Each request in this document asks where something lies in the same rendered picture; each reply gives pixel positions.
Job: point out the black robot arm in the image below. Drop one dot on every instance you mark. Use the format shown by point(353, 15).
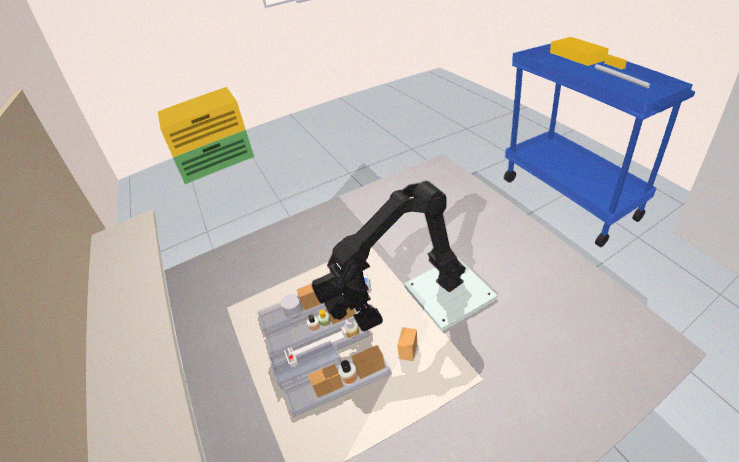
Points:
point(352, 252)

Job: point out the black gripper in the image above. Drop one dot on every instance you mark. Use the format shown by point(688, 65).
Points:
point(368, 317)

